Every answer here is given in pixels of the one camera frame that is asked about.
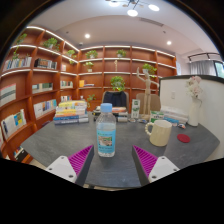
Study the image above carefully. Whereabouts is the tall green-white carton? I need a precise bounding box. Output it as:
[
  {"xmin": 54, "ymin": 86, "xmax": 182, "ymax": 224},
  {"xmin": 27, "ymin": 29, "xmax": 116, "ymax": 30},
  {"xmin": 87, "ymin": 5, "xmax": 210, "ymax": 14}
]
[{"xmin": 130, "ymin": 98, "xmax": 141, "ymax": 120}]

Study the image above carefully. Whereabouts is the green tissue box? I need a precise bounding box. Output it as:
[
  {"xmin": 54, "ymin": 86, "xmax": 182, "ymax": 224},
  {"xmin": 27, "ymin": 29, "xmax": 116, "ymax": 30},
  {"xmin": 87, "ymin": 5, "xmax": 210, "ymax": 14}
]
[{"xmin": 149, "ymin": 110, "xmax": 165, "ymax": 124}]

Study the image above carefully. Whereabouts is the branched ceiling lamp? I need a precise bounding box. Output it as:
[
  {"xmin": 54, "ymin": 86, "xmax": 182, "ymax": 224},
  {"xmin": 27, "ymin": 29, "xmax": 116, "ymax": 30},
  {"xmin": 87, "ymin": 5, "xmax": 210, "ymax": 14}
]
[{"xmin": 105, "ymin": 0, "xmax": 161, "ymax": 18}]

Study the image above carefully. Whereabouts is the colourful stack of books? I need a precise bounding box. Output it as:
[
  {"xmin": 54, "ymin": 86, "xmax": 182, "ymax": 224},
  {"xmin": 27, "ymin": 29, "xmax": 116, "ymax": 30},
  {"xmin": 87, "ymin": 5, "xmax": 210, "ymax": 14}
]
[{"xmin": 53, "ymin": 100, "xmax": 90, "ymax": 126}]

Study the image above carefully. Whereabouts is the dark blue chair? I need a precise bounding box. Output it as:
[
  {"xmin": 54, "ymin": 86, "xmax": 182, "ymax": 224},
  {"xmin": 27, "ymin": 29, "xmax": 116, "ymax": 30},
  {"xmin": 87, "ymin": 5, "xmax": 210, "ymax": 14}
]
[{"xmin": 101, "ymin": 90, "xmax": 130, "ymax": 111}]

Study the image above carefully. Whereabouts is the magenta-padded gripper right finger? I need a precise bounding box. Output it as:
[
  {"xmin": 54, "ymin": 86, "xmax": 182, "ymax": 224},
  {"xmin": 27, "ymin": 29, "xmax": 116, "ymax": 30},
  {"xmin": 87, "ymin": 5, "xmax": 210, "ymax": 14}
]
[{"xmin": 131, "ymin": 145, "xmax": 181, "ymax": 187}]

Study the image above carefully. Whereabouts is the tan chair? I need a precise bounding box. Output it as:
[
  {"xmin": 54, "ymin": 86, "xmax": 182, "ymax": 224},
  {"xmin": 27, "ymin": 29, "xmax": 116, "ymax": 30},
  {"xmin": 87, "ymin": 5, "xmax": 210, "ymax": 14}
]
[{"xmin": 135, "ymin": 93, "xmax": 162, "ymax": 116}]

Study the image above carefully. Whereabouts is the white vase with flowers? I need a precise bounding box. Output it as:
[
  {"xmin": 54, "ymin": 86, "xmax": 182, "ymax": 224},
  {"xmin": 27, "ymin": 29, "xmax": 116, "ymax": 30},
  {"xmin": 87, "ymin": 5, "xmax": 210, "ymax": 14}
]
[{"xmin": 185, "ymin": 75, "xmax": 204, "ymax": 128}]

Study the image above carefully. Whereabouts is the wooden wall shelf unit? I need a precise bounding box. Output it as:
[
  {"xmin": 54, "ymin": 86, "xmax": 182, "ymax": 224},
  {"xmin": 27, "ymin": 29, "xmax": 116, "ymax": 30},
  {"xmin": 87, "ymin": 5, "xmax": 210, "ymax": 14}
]
[{"xmin": 0, "ymin": 25, "xmax": 178, "ymax": 164}]

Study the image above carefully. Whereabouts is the grey window curtain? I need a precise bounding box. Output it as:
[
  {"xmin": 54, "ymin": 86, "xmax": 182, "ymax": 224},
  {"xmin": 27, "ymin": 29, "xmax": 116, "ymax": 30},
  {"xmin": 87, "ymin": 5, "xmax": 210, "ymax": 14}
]
[{"xmin": 189, "ymin": 59, "xmax": 217, "ymax": 77}]

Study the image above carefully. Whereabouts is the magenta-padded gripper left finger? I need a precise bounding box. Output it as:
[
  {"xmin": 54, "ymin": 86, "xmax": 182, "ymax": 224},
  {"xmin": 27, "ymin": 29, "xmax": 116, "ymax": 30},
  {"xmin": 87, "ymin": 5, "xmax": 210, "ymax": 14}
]
[{"xmin": 45, "ymin": 144, "xmax": 96, "ymax": 187}]

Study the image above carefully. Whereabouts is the wooden artist mannequin figure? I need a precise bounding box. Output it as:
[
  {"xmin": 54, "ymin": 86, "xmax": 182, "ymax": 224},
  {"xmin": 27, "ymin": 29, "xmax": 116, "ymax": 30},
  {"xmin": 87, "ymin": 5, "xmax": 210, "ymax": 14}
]
[{"xmin": 135, "ymin": 67, "xmax": 160, "ymax": 121}]

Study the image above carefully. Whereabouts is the cream ceramic mug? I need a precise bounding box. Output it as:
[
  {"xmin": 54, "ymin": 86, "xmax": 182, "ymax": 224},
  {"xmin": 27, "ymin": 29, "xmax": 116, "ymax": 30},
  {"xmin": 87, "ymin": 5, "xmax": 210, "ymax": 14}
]
[{"xmin": 144, "ymin": 119, "xmax": 173, "ymax": 148}]

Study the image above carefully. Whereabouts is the clear blue-capped water bottle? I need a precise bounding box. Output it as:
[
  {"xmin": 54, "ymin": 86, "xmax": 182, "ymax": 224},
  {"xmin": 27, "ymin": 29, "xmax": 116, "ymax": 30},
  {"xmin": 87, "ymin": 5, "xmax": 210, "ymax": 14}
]
[{"xmin": 95, "ymin": 102, "xmax": 117, "ymax": 158}]

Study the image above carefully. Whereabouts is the dark-framed window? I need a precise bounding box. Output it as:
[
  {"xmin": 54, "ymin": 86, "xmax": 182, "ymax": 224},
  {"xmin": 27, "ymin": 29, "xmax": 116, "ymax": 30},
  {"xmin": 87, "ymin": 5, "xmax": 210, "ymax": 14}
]
[{"xmin": 214, "ymin": 60, "xmax": 224, "ymax": 79}]

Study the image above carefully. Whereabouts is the white stack of books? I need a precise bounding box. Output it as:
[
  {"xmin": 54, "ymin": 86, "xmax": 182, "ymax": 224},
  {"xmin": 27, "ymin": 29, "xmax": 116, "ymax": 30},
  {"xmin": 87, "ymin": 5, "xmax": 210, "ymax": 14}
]
[{"xmin": 160, "ymin": 105, "xmax": 190, "ymax": 125}]

